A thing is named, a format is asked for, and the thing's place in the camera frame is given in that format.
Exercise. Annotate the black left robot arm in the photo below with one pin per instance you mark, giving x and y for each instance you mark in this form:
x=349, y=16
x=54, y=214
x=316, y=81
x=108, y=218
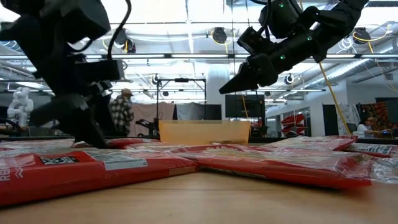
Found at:
x=46, y=28

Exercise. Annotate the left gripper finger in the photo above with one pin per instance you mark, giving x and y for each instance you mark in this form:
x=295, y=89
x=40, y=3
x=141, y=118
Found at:
x=88, y=130
x=105, y=115

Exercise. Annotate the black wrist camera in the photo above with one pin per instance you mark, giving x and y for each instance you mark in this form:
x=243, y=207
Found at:
x=253, y=40
x=99, y=70

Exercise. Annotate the orange plastic basket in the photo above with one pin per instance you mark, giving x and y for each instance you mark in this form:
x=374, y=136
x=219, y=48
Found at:
x=202, y=132

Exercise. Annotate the seated person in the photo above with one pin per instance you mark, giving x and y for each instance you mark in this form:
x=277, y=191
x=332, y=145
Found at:
x=367, y=127

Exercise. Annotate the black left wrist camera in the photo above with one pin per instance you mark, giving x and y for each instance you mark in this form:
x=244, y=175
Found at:
x=99, y=70

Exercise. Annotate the black rig stand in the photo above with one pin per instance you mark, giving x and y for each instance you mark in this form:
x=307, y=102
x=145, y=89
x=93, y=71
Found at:
x=182, y=80

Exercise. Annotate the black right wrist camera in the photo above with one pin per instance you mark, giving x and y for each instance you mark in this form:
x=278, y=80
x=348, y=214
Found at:
x=253, y=40

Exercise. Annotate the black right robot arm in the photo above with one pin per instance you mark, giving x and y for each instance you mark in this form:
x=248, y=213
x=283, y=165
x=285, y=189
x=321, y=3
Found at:
x=335, y=15

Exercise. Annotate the standing person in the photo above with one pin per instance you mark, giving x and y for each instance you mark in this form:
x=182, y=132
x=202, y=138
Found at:
x=122, y=112

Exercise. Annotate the white humanoid robot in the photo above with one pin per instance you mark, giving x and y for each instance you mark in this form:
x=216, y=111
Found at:
x=20, y=105

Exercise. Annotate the red Orville popcorn bag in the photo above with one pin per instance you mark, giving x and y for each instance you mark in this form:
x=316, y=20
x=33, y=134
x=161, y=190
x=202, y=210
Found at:
x=311, y=142
x=280, y=169
x=387, y=171
x=31, y=144
x=130, y=143
x=373, y=150
x=161, y=147
x=77, y=174

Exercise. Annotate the black monitor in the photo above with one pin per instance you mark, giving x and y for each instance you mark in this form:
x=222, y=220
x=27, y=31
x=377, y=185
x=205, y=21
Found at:
x=245, y=105

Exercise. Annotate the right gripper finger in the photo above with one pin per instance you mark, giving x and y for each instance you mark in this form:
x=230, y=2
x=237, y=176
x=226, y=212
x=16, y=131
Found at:
x=244, y=77
x=242, y=89

